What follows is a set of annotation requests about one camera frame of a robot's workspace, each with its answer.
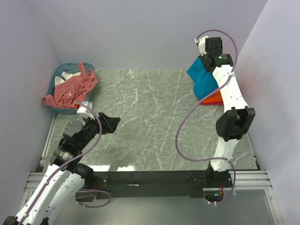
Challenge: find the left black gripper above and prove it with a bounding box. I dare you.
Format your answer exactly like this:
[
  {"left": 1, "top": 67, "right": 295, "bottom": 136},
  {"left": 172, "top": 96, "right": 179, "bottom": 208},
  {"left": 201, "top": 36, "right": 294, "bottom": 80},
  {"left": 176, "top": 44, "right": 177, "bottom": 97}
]
[{"left": 78, "top": 112, "right": 120, "bottom": 150}]

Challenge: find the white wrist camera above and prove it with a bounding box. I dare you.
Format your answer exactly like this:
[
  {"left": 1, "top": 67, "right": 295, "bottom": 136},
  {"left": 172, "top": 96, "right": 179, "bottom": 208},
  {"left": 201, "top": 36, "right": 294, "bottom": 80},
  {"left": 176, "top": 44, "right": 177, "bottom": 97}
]
[
  {"left": 195, "top": 36, "right": 209, "bottom": 56},
  {"left": 73, "top": 101, "right": 94, "bottom": 120}
]

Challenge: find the teal blue t shirt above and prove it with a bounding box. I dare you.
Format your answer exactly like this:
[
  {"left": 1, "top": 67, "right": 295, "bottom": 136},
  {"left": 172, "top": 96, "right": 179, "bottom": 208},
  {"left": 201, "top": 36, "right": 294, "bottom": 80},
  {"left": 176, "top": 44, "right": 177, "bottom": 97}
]
[{"left": 187, "top": 58, "right": 218, "bottom": 100}]

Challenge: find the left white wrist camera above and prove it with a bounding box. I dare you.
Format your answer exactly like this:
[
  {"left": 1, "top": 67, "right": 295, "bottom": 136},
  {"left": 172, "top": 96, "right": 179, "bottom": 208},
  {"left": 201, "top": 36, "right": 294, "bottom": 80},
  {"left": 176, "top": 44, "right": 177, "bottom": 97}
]
[{"left": 73, "top": 101, "right": 94, "bottom": 120}]

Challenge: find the white garment in basket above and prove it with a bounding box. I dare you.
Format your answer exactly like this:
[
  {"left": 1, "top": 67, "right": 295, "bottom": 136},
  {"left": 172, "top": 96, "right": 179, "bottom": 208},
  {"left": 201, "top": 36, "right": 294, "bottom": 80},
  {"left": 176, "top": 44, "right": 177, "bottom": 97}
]
[{"left": 54, "top": 72, "right": 81, "bottom": 87}]

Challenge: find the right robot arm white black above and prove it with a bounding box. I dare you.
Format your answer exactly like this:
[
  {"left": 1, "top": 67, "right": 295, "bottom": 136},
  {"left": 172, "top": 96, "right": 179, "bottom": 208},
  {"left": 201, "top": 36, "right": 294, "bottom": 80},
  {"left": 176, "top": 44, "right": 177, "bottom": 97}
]
[{"left": 198, "top": 36, "right": 255, "bottom": 187}]

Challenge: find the aluminium frame rail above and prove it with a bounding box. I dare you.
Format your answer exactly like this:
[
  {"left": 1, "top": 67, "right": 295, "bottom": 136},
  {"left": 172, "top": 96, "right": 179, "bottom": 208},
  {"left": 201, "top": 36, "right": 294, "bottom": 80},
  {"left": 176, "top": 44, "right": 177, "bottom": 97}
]
[{"left": 203, "top": 170, "right": 273, "bottom": 191}]

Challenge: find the folded orange t shirt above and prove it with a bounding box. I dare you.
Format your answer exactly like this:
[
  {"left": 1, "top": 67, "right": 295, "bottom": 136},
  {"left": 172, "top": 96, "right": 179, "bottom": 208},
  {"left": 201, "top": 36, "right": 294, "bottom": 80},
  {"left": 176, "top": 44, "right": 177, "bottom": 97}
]
[{"left": 204, "top": 91, "right": 223, "bottom": 102}]

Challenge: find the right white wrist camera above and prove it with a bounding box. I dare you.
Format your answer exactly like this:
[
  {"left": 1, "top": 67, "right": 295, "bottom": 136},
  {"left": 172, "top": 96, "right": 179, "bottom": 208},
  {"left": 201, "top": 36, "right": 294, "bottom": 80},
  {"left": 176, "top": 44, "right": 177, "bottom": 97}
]
[{"left": 195, "top": 36, "right": 209, "bottom": 56}]

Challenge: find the teal plastic basket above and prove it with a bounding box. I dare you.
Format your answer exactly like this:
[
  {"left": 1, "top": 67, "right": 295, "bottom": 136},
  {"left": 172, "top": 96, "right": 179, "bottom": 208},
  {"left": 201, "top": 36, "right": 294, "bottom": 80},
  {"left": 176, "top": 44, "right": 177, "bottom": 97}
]
[{"left": 47, "top": 63, "right": 95, "bottom": 114}]

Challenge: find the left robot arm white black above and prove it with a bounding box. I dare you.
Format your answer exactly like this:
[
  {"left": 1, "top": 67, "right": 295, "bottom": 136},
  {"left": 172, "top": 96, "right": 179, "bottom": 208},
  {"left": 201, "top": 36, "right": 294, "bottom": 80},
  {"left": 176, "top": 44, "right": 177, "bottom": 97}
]
[{"left": 4, "top": 112, "right": 121, "bottom": 225}]

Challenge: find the black base beam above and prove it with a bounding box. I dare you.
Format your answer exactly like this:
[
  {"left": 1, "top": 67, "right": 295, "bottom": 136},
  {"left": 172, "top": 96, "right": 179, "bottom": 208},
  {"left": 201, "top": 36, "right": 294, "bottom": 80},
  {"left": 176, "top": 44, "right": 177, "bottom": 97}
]
[{"left": 94, "top": 170, "right": 232, "bottom": 198}]

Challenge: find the salmon pink t shirt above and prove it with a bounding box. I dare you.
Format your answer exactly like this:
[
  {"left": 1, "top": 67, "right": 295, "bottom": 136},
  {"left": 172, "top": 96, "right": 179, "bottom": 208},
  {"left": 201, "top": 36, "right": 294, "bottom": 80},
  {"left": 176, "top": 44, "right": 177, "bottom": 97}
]
[{"left": 44, "top": 61, "right": 98, "bottom": 109}]

